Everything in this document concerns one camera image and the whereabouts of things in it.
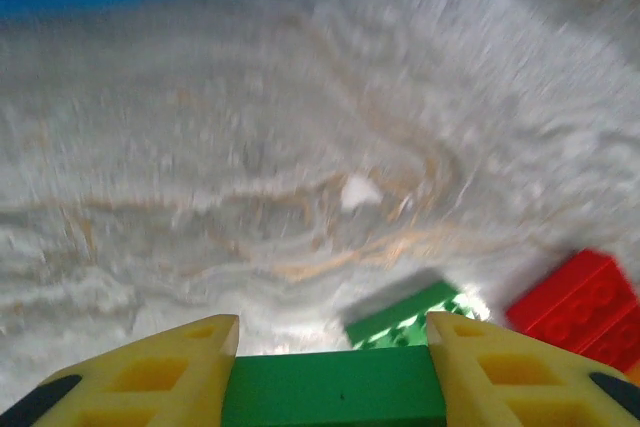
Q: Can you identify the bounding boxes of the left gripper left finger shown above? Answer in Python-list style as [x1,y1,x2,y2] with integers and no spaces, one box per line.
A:
[0,314,240,427]

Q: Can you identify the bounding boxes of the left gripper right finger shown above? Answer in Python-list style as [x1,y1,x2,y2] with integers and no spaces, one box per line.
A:
[425,311,640,427]

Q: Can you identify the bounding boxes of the red lego brick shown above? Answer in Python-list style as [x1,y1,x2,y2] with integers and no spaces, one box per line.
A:
[504,247,640,343]
[564,306,640,374]

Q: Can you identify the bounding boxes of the green lego brick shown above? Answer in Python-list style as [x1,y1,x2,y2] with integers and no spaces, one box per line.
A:
[343,280,489,349]
[222,345,449,427]

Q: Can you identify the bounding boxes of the small white chip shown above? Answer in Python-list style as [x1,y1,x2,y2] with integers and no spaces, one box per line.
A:
[339,174,384,211]

